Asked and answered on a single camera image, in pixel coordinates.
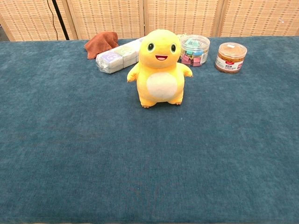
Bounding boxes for teal blue tablecloth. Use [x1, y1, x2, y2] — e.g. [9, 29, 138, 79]
[0, 36, 299, 224]

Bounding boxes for black stand pole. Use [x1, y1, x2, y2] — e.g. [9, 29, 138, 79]
[51, 0, 71, 41]

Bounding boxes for clear jar of binder clips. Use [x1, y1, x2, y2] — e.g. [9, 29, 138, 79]
[178, 34, 211, 67]

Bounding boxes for clear jar of rubber bands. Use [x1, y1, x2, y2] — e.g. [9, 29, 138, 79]
[214, 42, 248, 74]

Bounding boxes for rust brown cloth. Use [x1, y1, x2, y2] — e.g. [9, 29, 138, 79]
[84, 31, 120, 60]

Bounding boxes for black cable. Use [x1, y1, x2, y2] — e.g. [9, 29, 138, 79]
[46, 0, 60, 41]

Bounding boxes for yellow plush toy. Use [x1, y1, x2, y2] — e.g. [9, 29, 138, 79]
[127, 29, 193, 109]

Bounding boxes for plastic-wrapped tissue pack row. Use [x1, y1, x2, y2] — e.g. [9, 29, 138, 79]
[95, 36, 145, 74]

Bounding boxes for woven bamboo folding screen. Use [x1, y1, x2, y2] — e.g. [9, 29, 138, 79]
[0, 0, 299, 42]

